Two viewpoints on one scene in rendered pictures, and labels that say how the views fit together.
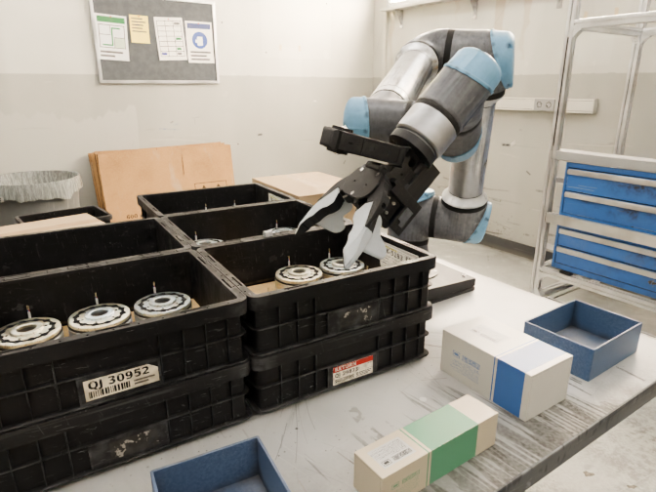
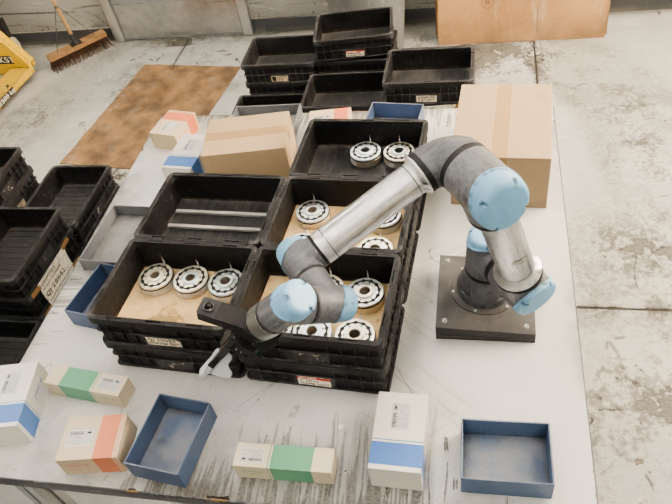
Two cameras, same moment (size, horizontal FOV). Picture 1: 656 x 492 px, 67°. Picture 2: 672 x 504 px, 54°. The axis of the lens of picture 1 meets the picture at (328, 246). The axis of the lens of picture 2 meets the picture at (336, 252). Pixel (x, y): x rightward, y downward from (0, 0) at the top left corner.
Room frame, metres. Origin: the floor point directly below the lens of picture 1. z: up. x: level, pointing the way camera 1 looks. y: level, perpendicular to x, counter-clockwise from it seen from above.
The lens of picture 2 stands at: (0.31, -0.90, 2.19)
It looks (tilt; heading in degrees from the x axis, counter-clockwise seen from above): 45 degrees down; 52
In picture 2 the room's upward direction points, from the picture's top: 12 degrees counter-clockwise
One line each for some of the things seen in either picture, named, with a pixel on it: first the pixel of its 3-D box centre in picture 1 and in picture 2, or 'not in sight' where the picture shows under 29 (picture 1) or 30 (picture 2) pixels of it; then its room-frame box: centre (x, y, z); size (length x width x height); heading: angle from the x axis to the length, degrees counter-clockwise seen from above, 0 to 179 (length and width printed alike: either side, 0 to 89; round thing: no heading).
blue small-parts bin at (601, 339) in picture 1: (581, 336); (505, 457); (0.95, -0.54, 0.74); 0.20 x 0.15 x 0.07; 125
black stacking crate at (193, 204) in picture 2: (83, 271); (216, 220); (0.99, 0.52, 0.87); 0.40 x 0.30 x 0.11; 121
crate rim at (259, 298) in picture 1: (314, 257); (315, 294); (0.94, 0.03, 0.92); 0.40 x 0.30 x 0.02; 121
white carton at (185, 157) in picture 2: not in sight; (190, 160); (1.21, 1.01, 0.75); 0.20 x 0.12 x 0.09; 28
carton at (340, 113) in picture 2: not in sight; (331, 126); (1.67, 0.70, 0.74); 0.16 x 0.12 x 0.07; 132
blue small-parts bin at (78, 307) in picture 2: not in sight; (106, 296); (0.63, 0.69, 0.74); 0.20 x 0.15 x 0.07; 24
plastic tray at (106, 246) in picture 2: not in sight; (124, 237); (0.82, 0.88, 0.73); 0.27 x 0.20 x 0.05; 31
